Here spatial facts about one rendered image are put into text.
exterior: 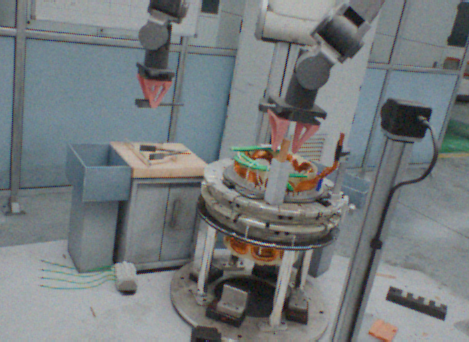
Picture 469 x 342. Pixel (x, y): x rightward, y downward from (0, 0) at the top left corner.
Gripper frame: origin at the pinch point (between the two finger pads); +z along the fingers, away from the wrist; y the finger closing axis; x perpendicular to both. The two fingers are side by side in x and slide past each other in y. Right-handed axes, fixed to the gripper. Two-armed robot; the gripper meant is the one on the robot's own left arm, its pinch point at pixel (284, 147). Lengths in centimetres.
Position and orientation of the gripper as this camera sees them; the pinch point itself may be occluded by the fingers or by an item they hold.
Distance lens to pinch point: 108.4
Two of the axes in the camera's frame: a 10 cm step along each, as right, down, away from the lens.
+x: -2.8, -4.3, 8.6
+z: -2.5, 9.0, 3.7
